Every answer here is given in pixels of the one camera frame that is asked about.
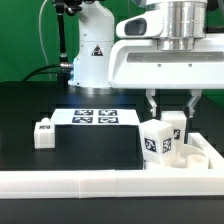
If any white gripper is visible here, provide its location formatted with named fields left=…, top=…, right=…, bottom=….
left=108, top=14, right=224, bottom=118

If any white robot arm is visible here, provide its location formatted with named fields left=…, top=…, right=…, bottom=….
left=52, top=0, right=224, bottom=114

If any black cable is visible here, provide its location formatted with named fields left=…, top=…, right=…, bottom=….
left=22, top=64, right=74, bottom=82

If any white L-shaped fence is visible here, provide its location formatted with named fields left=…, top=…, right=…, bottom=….
left=0, top=133, right=224, bottom=199

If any white round stool seat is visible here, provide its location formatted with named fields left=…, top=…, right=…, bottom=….
left=143, top=143, right=211, bottom=171

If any white marker sheet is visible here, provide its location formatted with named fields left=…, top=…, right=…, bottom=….
left=51, top=109, right=139, bottom=126

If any grey cable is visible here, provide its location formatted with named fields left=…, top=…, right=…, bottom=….
left=37, top=0, right=53, bottom=82

